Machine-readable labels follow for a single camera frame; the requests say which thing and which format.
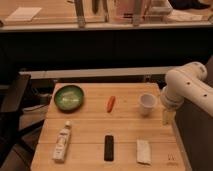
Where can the black chair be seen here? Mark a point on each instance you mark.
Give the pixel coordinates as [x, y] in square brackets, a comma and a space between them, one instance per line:
[10, 113]

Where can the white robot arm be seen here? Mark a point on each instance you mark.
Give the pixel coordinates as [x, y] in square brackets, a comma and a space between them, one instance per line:
[186, 84]

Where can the white folded cloth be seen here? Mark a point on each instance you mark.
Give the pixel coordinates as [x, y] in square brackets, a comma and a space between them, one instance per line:
[143, 152]

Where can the black remote control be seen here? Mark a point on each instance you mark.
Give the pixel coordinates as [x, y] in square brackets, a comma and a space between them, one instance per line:
[109, 148]

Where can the green ceramic bowl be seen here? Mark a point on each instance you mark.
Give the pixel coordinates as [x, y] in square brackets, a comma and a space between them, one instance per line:
[69, 97]

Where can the white paper sheet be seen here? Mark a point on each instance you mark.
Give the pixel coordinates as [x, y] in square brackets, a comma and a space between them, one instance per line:
[23, 14]

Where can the grey metal rail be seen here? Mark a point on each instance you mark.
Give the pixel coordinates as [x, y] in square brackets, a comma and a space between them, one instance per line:
[55, 74]

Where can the white squeeze bottle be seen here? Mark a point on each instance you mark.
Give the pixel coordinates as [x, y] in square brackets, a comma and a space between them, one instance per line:
[62, 142]

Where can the orange carrot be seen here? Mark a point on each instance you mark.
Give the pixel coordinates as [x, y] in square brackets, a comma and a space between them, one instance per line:
[110, 103]

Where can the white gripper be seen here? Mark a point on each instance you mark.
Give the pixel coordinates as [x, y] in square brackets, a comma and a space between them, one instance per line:
[172, 101]

